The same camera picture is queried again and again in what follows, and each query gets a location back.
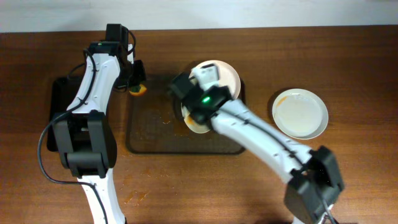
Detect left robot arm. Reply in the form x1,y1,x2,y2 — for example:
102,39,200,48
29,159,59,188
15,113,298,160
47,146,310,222
51,41,145,223

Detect cream plate with sauce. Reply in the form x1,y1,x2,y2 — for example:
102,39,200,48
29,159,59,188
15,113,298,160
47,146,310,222
196,60,241,99

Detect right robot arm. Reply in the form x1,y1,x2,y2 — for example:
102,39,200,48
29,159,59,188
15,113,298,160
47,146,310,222
170,63,345,223

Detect white plate with sauce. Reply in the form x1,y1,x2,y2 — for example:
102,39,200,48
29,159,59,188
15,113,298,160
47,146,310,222
181,105,210,134

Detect white plate sauce streak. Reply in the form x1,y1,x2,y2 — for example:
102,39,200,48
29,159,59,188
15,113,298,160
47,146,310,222
271,88,329,140

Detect brown serving tray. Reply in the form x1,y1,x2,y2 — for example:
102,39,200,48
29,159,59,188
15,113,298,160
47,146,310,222
126,76,245,155

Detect black sponge tray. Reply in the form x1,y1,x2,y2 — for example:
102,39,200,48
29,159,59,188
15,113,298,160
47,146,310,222
46,77,81,152

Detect orange green sponge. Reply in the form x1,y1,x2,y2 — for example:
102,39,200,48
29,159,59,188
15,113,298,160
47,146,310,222
129,84,147,96

